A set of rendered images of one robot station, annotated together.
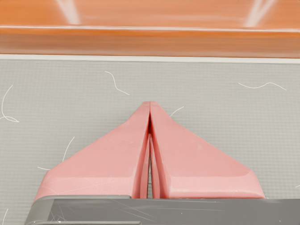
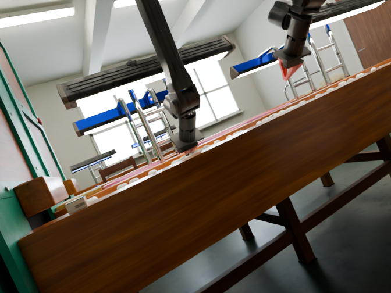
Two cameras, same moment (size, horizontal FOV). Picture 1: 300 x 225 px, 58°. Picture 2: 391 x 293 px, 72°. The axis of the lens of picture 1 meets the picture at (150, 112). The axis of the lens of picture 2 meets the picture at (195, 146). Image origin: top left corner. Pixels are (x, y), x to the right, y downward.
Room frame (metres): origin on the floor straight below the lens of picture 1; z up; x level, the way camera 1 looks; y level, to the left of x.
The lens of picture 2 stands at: (-0.88, 0.33, 0.80)
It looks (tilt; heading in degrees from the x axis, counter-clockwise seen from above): 2 degrees down; 338
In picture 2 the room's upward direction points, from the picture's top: 24 degrees counter-clockwise
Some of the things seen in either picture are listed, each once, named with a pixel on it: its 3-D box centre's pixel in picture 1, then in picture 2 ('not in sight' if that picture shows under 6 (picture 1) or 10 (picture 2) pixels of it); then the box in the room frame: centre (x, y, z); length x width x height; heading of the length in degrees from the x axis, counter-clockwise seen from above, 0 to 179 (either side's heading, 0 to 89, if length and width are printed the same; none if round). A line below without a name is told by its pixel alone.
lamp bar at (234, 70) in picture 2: not in sight; (269, 59); (0.52, -0.98, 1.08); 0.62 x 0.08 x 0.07; 89
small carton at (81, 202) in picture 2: not in sight; (77, 204); (-0.28, 0.37, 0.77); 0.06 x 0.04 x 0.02; 179
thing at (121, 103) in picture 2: not in sight; (150, 136); (0.46, -0.02, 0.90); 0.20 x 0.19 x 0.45; 89
